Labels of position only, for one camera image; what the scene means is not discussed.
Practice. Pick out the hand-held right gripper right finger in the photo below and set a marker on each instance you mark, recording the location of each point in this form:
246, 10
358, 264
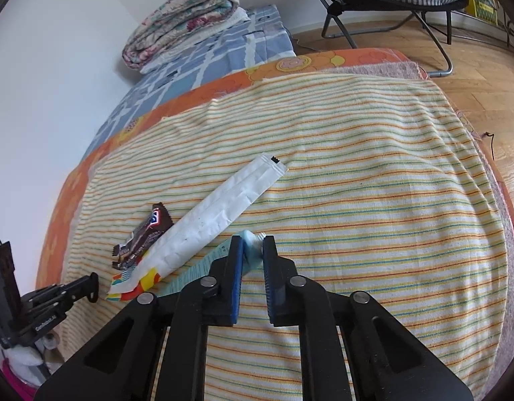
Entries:
268, 284

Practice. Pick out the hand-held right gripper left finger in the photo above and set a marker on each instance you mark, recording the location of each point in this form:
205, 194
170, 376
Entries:
239, 275

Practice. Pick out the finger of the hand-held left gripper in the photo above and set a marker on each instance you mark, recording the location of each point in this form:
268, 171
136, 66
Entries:
87, 286

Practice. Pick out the teal paper wrapper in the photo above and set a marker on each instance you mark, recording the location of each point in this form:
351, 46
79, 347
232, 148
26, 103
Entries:
252, 255

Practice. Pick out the white fluffy cloth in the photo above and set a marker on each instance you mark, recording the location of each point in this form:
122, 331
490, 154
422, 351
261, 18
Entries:
22, 357

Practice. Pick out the pink cloth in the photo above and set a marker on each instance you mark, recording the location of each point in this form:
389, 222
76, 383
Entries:
14, 384

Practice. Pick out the long white wrapper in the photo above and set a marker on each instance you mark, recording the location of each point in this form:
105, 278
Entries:
223, 204

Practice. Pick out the brown chocolate wrapper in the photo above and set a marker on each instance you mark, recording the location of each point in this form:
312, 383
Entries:
150, 234

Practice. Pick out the yellow striped towel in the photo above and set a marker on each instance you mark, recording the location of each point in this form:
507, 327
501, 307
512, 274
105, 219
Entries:
365, 217

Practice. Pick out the blue checked bed sheet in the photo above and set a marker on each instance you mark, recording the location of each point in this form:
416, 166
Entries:
223, 50

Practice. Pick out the folded floral quilt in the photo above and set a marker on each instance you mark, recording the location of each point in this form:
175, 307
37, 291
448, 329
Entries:
177, 21

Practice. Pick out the yellow green box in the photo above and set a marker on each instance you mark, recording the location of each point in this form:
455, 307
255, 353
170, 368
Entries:
482, 6

